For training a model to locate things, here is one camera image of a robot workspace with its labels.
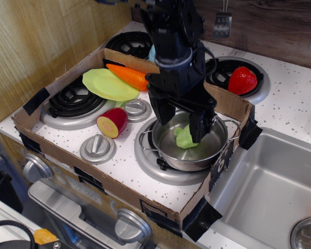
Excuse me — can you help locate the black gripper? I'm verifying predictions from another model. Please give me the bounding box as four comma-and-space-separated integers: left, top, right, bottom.
146, 48, 218, 143

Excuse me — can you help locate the light green toy broccoli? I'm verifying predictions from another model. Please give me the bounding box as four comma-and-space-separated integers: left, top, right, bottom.
174, 125, 198, 149

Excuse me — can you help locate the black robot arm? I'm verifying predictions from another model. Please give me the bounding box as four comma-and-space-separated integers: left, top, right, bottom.
133, 1, 217, 143

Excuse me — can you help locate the stainless steel pan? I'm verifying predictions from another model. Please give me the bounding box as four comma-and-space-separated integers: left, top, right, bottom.
138, 109, 241, 172

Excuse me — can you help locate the silver stove knob centre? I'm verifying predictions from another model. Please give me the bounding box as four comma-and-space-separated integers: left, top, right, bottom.
123, 99, 152, 123

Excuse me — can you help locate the silver stove knob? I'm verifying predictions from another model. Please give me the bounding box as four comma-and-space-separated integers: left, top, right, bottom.
80, 134, 116, 164
123, 99, 152, 123

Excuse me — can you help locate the back right black burner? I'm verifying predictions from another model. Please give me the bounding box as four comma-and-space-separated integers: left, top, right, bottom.
206, 57, 271, 105

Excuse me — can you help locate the orange toy carrot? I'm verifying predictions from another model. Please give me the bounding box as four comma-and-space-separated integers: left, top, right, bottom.
106, 63, 148, 91

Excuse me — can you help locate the light blue toy bowl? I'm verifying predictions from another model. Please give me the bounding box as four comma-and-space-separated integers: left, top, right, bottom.
148, 44, 156, 62

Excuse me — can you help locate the red toy strawberry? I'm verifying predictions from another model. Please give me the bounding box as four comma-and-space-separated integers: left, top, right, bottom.
228, 66, 258, 95

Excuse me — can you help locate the red toy fruit half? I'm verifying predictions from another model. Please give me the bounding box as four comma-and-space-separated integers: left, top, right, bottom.
96, 107, 128, 139

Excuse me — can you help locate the back left black burner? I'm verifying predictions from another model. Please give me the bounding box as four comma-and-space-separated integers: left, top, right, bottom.
104, 31, 153, 60

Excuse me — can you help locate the yellow-green toy plate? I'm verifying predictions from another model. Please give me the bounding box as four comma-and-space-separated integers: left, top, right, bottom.
82, 68, 139, 102

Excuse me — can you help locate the silver stove knob front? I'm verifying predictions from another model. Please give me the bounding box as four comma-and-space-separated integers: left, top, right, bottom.
80, 134, 116, 164

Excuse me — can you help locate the hanging silver spatula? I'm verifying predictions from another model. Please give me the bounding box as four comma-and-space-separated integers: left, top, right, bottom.
213, 0, 232, 39

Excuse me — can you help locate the cardboard fence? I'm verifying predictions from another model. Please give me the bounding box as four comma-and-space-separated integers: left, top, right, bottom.
12, 48, 263, 242

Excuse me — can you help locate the silver sink basin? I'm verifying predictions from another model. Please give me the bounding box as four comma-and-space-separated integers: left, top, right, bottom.
209, 128, 311, 248

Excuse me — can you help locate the silver oven knob right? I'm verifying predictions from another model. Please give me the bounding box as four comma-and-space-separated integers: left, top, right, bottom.
115, 208, 152, 243

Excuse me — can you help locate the silver oven knob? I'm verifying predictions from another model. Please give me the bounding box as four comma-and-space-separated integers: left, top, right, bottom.
22, 153, 53, 183
115, 208, 152, 243

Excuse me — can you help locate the silver oven door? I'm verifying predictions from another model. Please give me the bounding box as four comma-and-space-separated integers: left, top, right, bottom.
28, 181, 145, 248

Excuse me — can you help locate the silver oven knob left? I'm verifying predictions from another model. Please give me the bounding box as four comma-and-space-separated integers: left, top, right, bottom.
22, 153, 53, 183

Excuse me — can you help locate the silver plate in corner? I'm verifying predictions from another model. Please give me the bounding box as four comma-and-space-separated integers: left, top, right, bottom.
290, 217, 311, 248

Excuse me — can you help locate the orange tape piece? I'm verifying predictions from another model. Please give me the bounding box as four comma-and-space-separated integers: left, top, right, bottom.
33, 228, 58, 245

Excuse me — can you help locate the black cable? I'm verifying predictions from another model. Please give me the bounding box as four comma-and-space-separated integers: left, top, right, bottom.
0, 220, 36, 247

